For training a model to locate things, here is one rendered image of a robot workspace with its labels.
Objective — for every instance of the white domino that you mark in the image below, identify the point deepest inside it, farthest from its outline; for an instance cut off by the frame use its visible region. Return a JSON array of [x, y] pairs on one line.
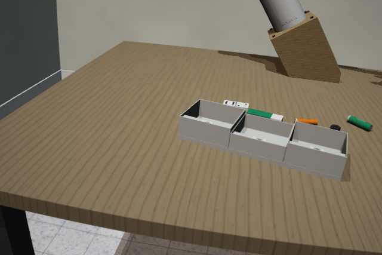
[[236, 104]]

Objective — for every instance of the grey three-compartment bin rack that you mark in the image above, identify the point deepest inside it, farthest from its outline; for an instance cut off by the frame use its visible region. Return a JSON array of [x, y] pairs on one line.
[[311, 149]]

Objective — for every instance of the green battery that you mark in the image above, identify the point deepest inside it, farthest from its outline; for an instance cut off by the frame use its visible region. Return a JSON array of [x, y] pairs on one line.
[[359, 123]]

